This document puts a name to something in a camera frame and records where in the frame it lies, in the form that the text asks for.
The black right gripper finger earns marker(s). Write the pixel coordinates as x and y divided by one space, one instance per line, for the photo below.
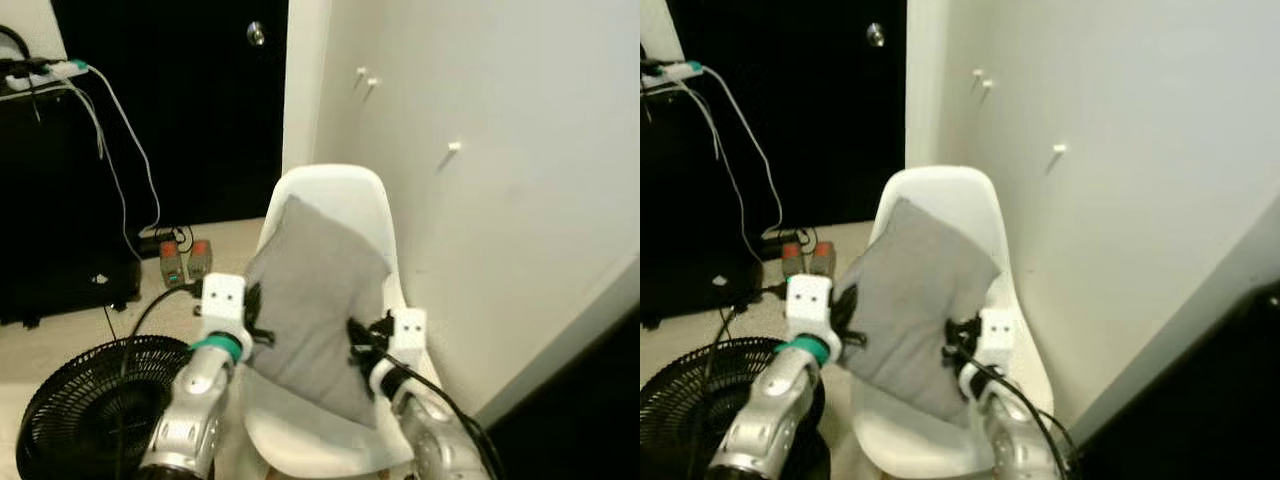
973 322
356 329
953 332
383 319

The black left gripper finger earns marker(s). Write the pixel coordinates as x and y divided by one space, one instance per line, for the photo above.
843 292
262 337
852 338
253 292

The grey pillow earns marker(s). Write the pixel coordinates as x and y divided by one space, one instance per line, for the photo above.
310 290
910 290

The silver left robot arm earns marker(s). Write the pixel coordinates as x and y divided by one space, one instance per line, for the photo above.
190 420
770 425

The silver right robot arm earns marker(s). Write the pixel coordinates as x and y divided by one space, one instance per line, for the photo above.
1010 440
430 440

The white plastic chair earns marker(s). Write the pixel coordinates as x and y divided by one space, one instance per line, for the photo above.
935 190
330 190

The grey orange charger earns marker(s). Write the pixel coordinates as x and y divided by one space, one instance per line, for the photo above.
822 258
792 262
200 258
171 262

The black power adapter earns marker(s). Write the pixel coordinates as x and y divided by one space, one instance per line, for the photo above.
160 240
785 240

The black door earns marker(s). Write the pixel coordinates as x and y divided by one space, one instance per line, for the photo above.
820 120
200 120

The black floor fan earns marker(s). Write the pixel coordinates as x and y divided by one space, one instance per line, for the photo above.
70 410
680 410

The silver door knob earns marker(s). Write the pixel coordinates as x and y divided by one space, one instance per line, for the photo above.
876 34
256 33

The white power strip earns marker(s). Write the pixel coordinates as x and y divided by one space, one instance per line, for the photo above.
55 70
675 72

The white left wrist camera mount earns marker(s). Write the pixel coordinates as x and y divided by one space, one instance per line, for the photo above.
222 300
810 300

